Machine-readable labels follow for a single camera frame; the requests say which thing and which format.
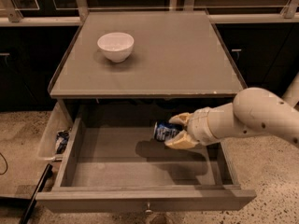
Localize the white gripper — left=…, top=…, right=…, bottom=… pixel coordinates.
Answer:
left=164, top=107, right=219, bottom=149

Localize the crushed blue pepsi can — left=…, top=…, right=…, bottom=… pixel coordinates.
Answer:
left=153, top=121, right=182, bottom=142

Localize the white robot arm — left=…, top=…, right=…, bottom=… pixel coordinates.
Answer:
left=165, top=87, right=299, bottom=149

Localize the grey cabinet counter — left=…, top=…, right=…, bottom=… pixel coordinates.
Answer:
left=49, top=11, right=247, bottom=101

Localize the grey open top drawer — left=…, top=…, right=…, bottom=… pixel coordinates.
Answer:
left=36, top=102, right=257, bottom=215

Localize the silver drawer knob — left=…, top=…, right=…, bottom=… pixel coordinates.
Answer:
left=145, top=203, right=153, bottom=215

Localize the white ceramic bowl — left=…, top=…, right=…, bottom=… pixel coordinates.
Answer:
left=97, top=32, right=135, bottom=63

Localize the blue crumpled snack bag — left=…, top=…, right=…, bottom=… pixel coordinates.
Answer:
left=55, top=130, right=69, bottom=154

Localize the clear plastic side bin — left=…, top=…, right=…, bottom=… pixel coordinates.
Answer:
left=37, top=103, right=71, bottom=161

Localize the black pole on floor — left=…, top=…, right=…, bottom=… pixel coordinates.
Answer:
left=19, top=163, right=52, bottom=224

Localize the black cable on floor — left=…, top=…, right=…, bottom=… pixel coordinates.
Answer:
left=0, top=152, right=8, bottom=176

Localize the metal railing frame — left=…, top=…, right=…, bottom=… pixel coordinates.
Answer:
left=0, top=0, right=299, bottom=25

